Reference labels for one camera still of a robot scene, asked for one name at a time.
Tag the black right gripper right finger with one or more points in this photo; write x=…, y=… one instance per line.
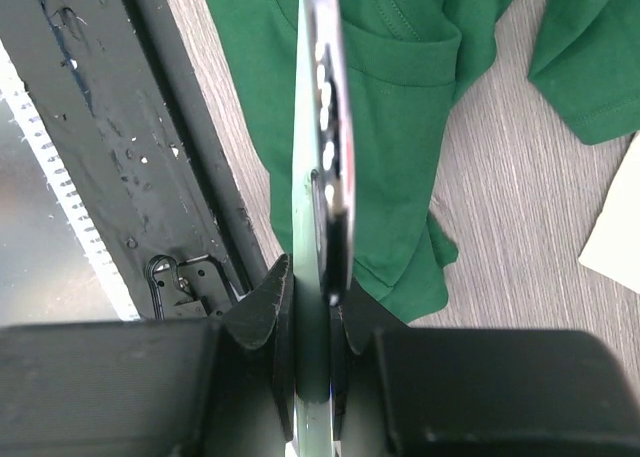
x=405, y=391

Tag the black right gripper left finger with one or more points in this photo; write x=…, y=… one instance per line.
x=214, y=386

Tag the mint green hanger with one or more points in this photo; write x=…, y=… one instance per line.
x=323, y=213

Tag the green t-shirt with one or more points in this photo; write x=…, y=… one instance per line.
x=409, y=62

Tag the white graphic t-shirt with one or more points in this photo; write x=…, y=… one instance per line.
x=612, y=248

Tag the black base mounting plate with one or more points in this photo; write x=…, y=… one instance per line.
x=120, y=87

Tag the perforated white cable duct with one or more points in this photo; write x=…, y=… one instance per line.
x=59, y=180

